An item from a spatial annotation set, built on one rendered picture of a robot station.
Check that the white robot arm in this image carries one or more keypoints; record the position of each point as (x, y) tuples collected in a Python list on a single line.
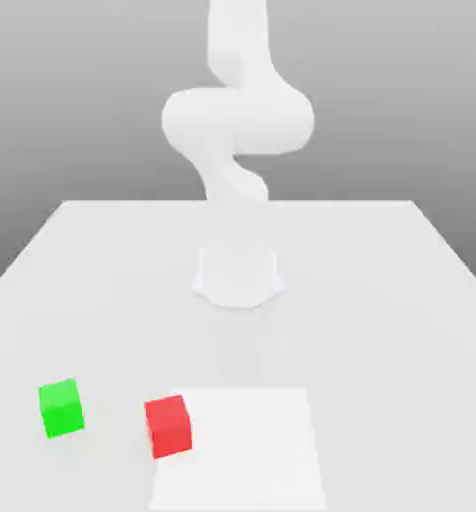
[(238, 120)]

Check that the small red cube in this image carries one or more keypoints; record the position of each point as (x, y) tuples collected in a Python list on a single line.
[(168, 427)]

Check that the small green cube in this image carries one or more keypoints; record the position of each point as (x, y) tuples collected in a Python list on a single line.
[(61, 408)]

